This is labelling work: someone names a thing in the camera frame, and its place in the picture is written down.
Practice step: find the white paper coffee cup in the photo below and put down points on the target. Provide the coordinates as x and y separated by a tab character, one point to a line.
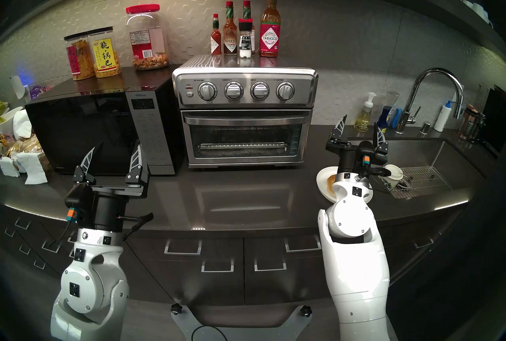
393	174

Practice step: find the glass toaster oven door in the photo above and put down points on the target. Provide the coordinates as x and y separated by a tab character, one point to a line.
245	118

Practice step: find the chrome gooseneck faucet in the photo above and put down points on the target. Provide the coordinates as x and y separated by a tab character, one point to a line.
435	72

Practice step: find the large orange Tabasco bottle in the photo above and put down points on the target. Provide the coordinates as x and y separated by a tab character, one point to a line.
270	37

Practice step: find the golden brown bagel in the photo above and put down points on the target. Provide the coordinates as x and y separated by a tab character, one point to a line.
331	184

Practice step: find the white bowl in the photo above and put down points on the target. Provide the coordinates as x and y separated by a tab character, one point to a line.
8	122

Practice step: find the copper french press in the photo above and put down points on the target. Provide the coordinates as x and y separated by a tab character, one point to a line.
470	126

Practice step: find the black cap salt grinder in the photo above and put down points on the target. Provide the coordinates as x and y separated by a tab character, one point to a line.
245	41

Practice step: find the bagged bread loaf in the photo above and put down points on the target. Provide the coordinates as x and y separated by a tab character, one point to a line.
25	148

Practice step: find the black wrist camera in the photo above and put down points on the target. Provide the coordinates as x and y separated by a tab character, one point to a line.
77	197
365	158

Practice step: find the medium red Tabasco bottle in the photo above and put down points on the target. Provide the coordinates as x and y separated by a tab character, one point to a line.
230	41

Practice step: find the green label Tabasco bottle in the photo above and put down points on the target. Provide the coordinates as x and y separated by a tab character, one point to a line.
246	10

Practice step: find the small white paper napkin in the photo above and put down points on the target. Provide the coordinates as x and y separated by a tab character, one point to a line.
8	168

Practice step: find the white bottle blue cap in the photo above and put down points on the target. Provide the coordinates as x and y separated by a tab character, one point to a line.
442	118

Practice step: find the stainless steel toaster oven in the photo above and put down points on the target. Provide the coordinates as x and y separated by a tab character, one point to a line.
221	63

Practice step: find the silver oven knob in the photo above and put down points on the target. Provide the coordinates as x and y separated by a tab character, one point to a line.
285	91
207	91
234	90
260	90

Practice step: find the snack jar yellow label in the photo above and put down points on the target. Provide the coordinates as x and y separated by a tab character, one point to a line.
104	55

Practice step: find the white round plate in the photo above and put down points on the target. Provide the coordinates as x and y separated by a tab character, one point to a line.
321	180

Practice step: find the white mug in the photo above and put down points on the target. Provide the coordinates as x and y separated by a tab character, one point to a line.
481	11
470	4

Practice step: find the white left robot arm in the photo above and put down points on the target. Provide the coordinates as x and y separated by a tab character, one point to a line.
95	285

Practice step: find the yellow soap pump dispenser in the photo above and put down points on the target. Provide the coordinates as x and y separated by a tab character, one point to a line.
363	118

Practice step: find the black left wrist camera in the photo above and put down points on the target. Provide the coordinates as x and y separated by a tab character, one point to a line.
77	197

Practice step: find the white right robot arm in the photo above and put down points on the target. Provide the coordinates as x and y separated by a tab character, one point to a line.
355	265

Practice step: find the black star knob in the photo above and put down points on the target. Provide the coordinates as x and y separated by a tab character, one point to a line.
305	311
176	308

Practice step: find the small red Tabasco bottle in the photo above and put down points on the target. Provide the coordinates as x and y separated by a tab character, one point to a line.
216	43

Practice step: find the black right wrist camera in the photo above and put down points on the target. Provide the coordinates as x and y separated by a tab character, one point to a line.
365	158

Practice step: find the chrome sink button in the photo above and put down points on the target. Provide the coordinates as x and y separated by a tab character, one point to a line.
425	127

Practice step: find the purple snack bag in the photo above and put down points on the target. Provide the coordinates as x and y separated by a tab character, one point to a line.
37	91

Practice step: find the crumpled white tissue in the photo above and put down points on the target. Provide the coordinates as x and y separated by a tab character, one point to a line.
23	124

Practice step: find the dark blue dish bottle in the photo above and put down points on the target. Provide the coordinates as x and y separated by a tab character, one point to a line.
384	118

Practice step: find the black microwave oven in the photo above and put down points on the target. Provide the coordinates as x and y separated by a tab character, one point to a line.
79	126

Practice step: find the stainless steel sink basin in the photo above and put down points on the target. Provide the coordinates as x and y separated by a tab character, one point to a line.
415	150

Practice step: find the black coffee machine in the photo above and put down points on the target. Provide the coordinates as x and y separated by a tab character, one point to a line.
494	118

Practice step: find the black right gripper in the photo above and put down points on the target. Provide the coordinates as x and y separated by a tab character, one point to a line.
350	164

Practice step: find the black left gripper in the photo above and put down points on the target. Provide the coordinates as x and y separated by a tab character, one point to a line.
110	209

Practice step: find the clear jar red lid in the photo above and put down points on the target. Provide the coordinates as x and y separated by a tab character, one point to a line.
146	39

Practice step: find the dark base cabinet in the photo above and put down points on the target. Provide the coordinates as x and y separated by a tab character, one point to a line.
237	285

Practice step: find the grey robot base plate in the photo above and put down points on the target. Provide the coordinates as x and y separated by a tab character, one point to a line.
185	324

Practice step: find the snack jar red label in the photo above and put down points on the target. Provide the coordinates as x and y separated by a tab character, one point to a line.
77	61

